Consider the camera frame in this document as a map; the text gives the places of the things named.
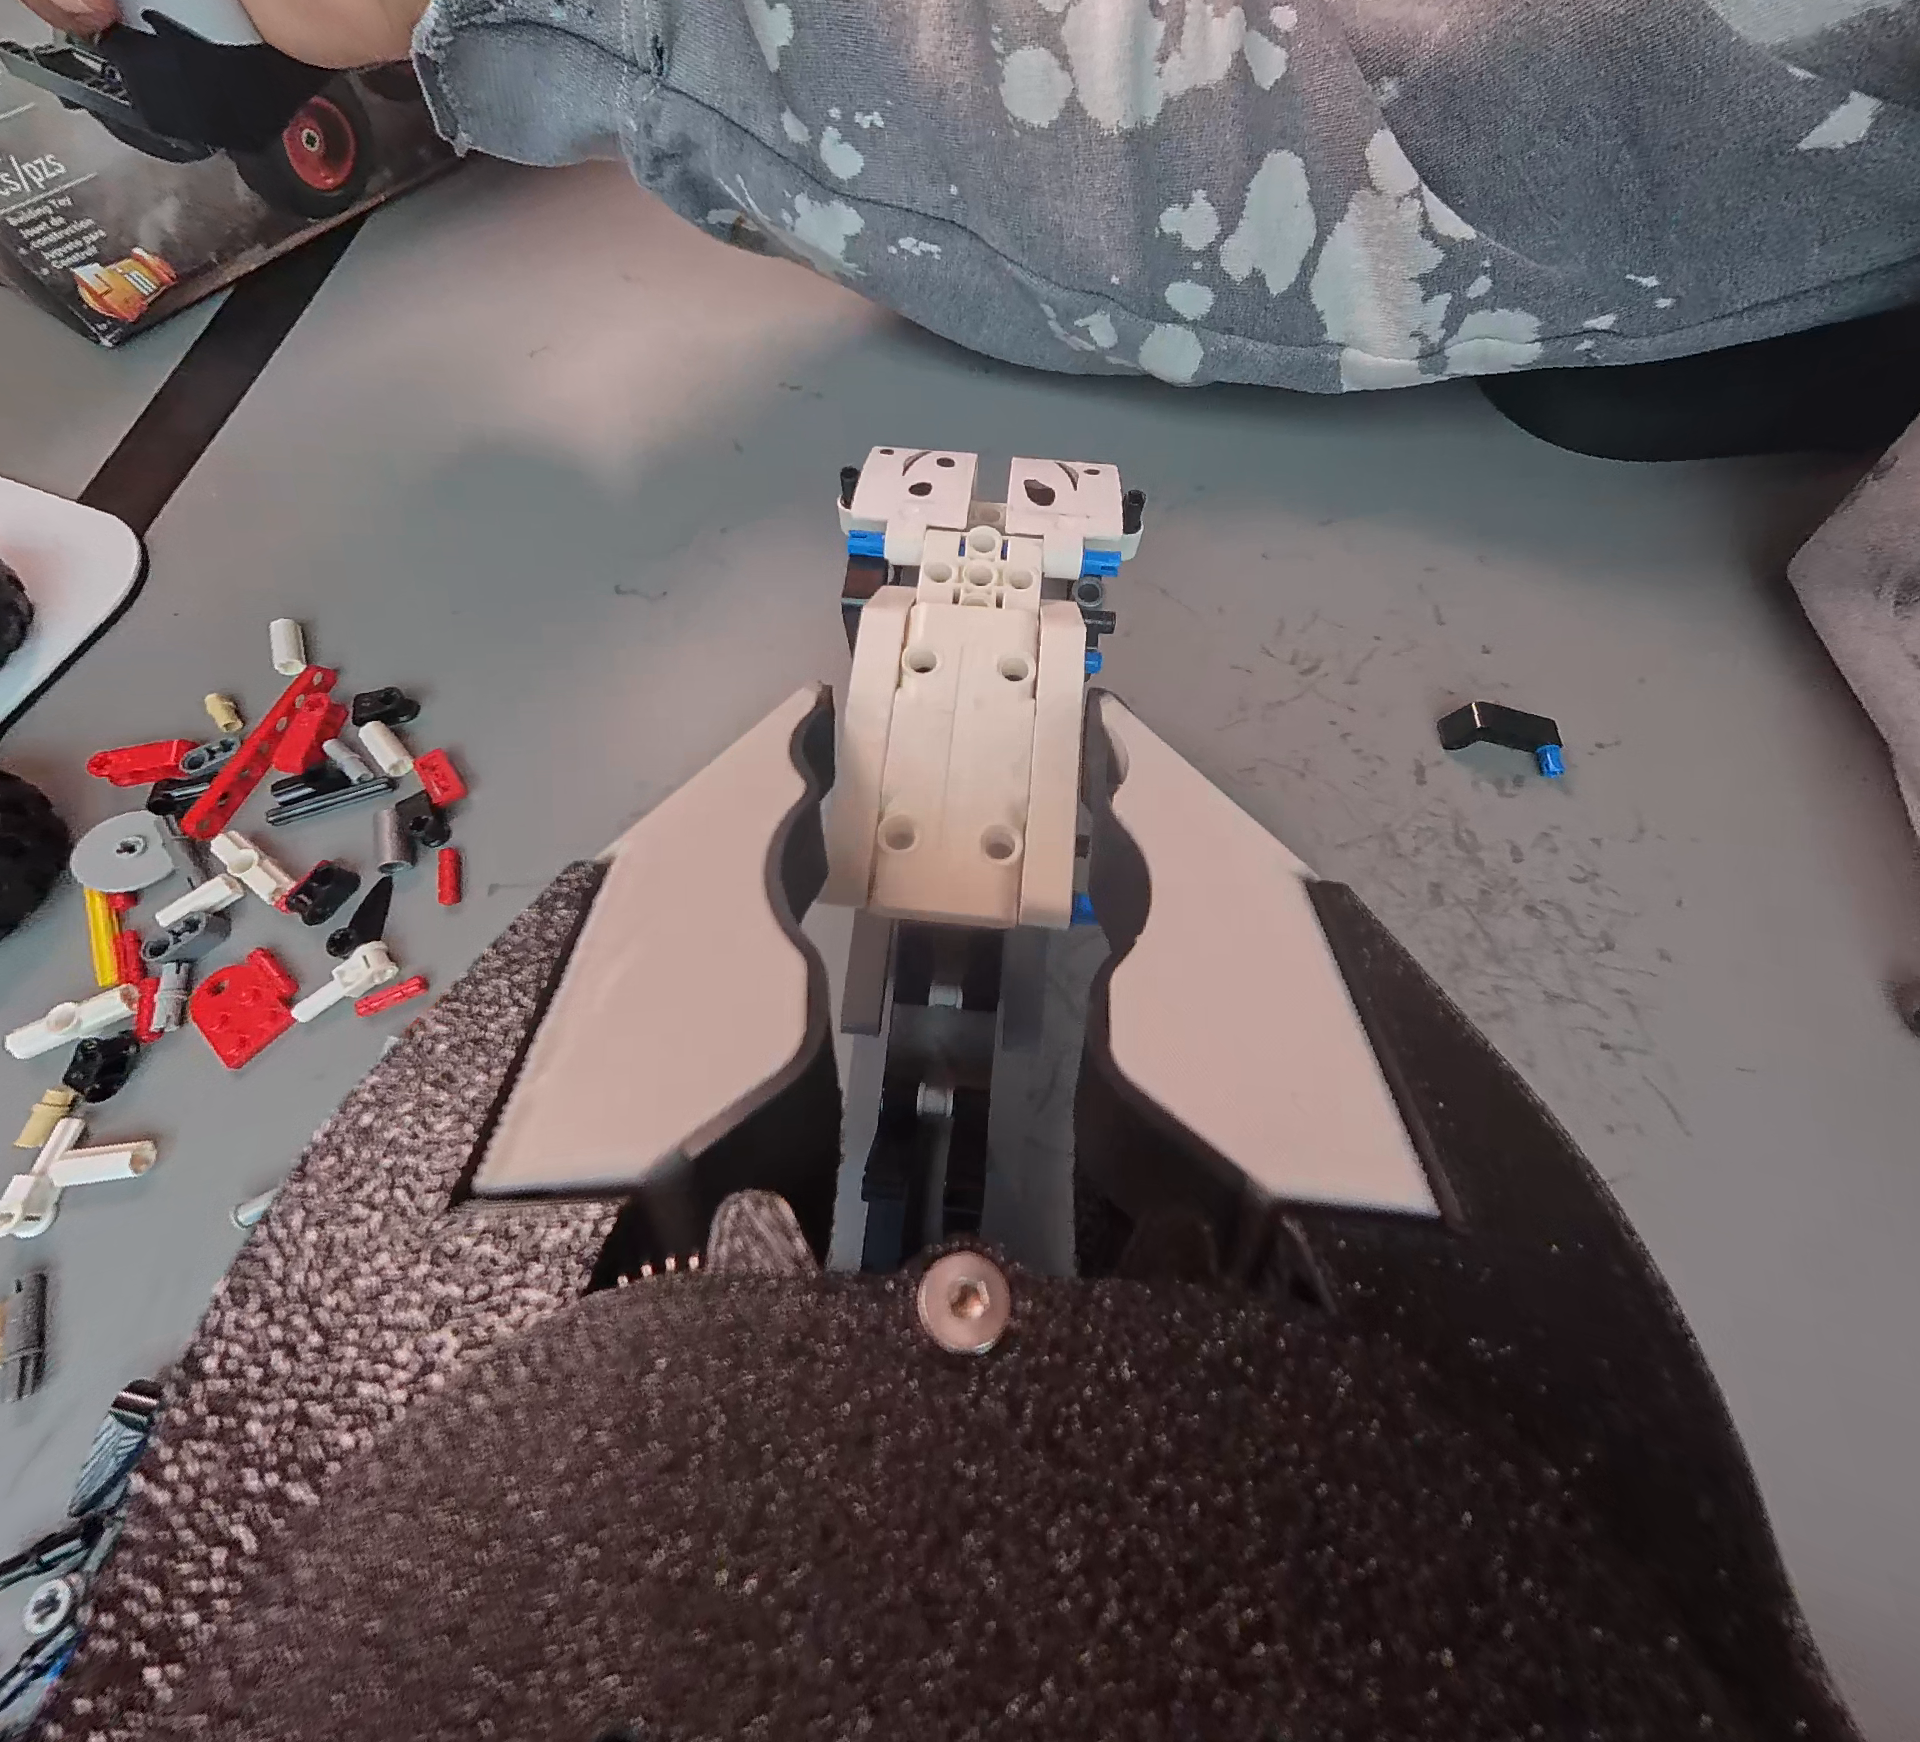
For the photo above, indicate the pile of red white toy pieces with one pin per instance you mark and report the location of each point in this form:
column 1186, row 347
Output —
column 239, row 1009

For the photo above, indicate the white toy truck model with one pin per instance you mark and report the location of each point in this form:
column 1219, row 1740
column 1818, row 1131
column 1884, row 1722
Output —
column 959, row 754

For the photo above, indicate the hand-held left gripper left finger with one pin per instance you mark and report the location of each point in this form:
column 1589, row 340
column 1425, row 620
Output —
column 645, row 1022

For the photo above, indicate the person's right forearm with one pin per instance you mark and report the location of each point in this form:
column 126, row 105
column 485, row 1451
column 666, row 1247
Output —
column 1126, row 124

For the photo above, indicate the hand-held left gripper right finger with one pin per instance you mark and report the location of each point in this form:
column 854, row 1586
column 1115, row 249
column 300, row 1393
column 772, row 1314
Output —
column 1261, row 1022

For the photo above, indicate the black bent toy beam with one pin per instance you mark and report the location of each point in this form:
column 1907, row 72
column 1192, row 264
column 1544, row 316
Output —
column 1486, row 727

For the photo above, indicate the pile of blue black toy pieces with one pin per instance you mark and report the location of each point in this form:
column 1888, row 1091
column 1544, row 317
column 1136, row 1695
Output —
column 105, row 1457

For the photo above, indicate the black toy tyre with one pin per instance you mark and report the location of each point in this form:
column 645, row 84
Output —
column 14, row 610
column 28, row 858

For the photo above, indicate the toy set cardboard box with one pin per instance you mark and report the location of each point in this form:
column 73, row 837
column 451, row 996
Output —
column 152, row 257

